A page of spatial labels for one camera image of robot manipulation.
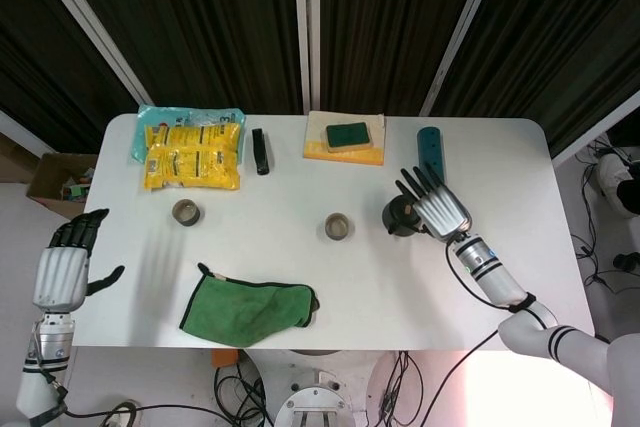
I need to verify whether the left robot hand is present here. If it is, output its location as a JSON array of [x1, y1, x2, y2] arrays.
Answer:
[[32, 207, 125, 312]]

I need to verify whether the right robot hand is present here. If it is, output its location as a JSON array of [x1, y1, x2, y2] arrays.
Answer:
[[393, 164, 474, 241]]

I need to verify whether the black teapot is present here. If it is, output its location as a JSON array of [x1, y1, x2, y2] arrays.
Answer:
[[381, 195, 431, 237]]

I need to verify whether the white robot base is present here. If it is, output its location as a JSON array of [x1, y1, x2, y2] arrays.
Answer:
[[242, 348, 406, 427]]

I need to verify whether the teal block with holes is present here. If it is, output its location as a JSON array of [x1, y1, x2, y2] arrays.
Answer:
[[416, 126, 447, 183]]

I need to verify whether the cardboard box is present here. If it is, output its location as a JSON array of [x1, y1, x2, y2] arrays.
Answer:
[[25, 151, 99, 224]]

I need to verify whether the folded yellow cloth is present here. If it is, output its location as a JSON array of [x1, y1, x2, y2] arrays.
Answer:
[[302, 110, 387, 167]]

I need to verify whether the green yellow sponge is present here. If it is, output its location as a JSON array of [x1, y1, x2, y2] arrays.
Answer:
[[324, 121, 376, 152]]

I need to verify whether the white shoe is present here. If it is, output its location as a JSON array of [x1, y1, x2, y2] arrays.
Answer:
[[597, 153, 640, 216]]

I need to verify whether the yellow snack bag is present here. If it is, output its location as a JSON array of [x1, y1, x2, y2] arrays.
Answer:
[[143, 144, 242, 192], [143, 121, 243, 158]]

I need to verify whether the green microfiber cloth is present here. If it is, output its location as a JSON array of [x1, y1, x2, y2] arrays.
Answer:
[[178, 261, 321, 349]]

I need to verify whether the orange object under table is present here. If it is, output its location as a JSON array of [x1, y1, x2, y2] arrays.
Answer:
[[211, 349, 240, 371]]

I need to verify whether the light blue plastic bag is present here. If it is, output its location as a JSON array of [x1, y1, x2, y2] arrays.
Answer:
[[130, 104, 247, 164]]

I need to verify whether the black stapler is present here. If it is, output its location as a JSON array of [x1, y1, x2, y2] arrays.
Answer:
[[251, 127, 272, 177]]

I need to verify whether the dark partition panel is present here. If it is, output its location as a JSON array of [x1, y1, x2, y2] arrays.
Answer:
[[52, 0, 306, 116], [432, 0, 640, 156], [319, 0, 496, 116], [0, 0, 144, 153]]

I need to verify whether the white partition frame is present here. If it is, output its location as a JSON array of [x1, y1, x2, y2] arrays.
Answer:
[[551, 96, 640, 167], [20, 0, 154, 104], [418, 0, 507, 117], [292, 0, 322, 116], [0, 110, 44, 158]]

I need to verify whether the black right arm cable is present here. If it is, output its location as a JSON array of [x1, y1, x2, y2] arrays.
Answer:
[[432, 241, 539, 427]]

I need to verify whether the black floor cable bundle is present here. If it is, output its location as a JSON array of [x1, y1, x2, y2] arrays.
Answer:
[[378, 350, 426, 427], [213, 349, 275, 427]]

